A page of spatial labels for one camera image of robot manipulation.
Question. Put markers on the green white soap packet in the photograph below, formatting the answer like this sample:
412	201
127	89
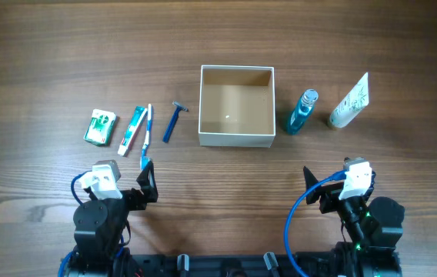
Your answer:
100	127

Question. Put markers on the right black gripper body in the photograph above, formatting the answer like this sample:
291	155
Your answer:
327	195

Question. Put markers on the white cardboard box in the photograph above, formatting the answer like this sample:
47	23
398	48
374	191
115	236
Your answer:
237	106

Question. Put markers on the small toothpaste tube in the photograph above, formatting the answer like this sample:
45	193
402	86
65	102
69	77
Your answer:
132	130

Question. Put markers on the blue disposable razor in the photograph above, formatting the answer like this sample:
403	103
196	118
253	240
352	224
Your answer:
168	132

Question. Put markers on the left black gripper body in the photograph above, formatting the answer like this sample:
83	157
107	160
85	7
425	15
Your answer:
138	196

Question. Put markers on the white cosmetic tube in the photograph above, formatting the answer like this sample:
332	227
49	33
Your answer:
352	104

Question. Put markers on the blue white toothbrush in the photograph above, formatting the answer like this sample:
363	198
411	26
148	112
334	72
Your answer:
144	158

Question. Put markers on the blue mouthwash bottle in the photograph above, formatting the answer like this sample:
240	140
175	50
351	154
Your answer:
302	111

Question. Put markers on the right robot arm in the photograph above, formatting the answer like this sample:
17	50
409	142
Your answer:
374	227

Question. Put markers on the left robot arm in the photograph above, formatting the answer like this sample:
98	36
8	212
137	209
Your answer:
101	249

